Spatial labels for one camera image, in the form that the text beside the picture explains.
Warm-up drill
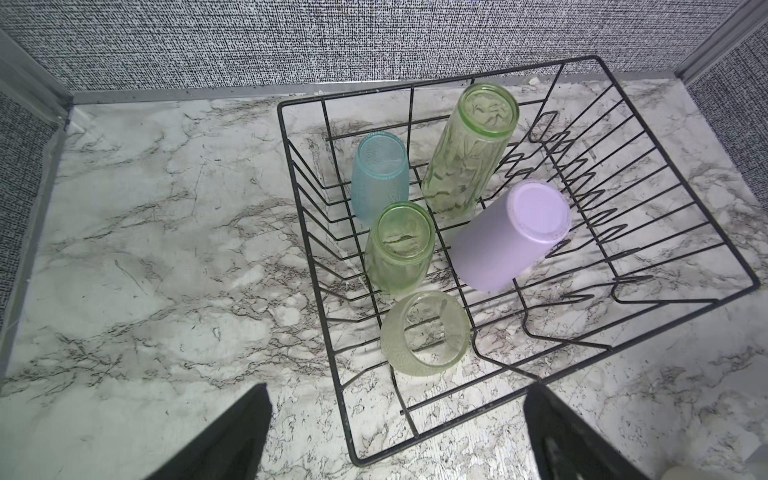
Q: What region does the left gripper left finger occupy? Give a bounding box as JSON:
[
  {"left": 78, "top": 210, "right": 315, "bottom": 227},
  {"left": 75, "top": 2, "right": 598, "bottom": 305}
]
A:
[{"left": 149, "top": 383, "right": 272, "bottom": 479}]

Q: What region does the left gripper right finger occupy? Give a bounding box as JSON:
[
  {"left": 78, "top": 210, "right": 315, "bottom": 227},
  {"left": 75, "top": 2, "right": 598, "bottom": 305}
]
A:
[{"left": 523, "top": 383, "right": 646, "bottom": 480}]

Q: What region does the pale green translucent cup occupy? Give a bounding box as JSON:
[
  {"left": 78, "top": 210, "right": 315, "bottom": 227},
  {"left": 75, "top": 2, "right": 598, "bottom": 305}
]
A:
[{"left": 380, "top": 290, "right": 470, "bottom": 377}]

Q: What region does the lilac plastic cup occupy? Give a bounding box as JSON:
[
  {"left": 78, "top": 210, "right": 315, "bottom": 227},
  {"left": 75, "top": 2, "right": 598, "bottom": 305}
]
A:
[{"left": 450, "top": 180, "right": 571, "bottom": 292}]

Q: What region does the black wire dish rack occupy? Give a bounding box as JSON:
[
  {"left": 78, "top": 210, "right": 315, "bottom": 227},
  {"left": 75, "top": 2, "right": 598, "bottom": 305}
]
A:
[{"left": 277, "top": 55, "right": 760, "bottom": 467}]

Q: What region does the teal translucent cup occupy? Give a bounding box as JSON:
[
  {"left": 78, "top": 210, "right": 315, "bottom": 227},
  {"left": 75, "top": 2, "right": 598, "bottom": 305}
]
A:
[{"left": 351, "top": 132, "right": 409, "bottom": 226}]

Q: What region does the tall green glass cup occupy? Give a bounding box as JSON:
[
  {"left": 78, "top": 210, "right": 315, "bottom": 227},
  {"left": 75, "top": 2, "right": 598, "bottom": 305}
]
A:
[{"left": 421, "top": 83, "right": 520, "bottom": 218}]

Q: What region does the red and white cup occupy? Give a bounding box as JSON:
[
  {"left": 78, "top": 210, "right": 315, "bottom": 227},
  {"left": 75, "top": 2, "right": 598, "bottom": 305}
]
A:
[{"left": 660, "top": 466, "right": 724, "bottom": 480}]

